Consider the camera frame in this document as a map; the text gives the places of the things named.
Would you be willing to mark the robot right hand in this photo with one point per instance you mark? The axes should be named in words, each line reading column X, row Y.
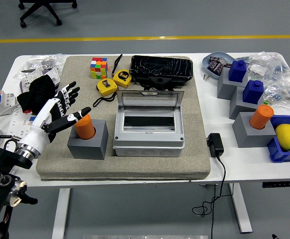
column 275, row 236

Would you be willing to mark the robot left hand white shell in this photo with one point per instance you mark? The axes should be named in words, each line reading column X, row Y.
column 36, row 127

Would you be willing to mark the orange cylinder battery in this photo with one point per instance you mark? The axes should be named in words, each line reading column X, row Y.
column 85, row 130
column 261, row 117

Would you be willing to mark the grey junction box clear lid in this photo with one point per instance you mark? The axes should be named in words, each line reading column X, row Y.
column 147, row 147

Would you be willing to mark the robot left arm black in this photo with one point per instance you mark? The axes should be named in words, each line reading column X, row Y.
column 0, row 161

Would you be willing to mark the white power strip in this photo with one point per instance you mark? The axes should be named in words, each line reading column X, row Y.
column 18, row 124

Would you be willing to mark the black cloth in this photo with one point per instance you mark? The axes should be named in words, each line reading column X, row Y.
column 35, row 92

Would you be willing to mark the white table leg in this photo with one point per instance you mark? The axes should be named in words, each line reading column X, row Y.
column 241, row 211
column 61, row 211

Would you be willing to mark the white circuit breaker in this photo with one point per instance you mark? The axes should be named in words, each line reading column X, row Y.
column 0, row 102

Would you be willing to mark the black table control panel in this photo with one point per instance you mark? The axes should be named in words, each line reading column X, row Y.
column 281, row 184

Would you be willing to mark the grey block with round hole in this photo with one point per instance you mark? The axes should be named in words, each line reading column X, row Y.
column 87, row 149

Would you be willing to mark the clear bag of small parts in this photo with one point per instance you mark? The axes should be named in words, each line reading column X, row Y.
column 55, row 61

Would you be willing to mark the blue storage bin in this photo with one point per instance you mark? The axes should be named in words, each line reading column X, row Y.
column 281, row 155

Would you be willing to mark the yellow tape measure black label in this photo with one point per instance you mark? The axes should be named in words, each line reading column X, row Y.
column 122, row 77

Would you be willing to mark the yellow lemon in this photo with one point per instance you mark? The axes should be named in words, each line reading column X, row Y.
column 287, row 137

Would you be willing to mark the grey block holder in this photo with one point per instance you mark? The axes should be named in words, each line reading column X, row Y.
column 236, row 108
column 225, row 88
column 249, row 138

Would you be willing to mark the black power adapter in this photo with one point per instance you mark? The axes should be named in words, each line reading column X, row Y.
column 215, row 145

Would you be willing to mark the black office chair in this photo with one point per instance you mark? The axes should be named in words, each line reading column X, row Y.
column 41, row 7

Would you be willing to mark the grey-brown mat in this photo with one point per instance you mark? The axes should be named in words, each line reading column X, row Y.
column 159, row 169

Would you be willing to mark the black plastic tray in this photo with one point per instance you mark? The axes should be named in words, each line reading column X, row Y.
column 159, row 67

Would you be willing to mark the clear bag of mixed parts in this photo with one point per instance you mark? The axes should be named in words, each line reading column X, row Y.
column 286, row 94

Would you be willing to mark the blue plastic block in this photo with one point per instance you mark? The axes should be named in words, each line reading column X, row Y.
column 253, row 93
column 237, row 72

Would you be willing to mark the clear bag of blue parts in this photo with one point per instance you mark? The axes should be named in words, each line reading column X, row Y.
column 271, row 66

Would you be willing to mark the small metal screws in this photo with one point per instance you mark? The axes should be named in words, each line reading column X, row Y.
column 205, row 77

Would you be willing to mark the blue-grey bowl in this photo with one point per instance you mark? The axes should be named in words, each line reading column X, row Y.
column 207, row 67

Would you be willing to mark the dark snack packets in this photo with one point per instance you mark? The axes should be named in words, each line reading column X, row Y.
column 215, row 66

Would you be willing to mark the white wall socket pack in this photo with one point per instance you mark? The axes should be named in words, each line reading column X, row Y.
column 26, row 81

